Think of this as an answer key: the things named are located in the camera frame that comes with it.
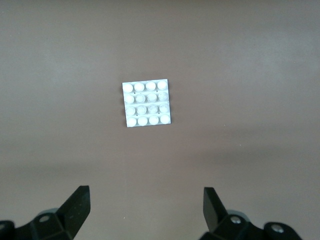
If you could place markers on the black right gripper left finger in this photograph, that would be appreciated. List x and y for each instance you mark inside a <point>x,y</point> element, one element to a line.
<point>75,212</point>

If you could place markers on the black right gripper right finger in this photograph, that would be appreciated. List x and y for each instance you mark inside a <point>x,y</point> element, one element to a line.
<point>213,215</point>

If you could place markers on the white studded base plate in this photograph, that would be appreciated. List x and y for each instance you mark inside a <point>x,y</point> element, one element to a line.
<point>147,105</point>

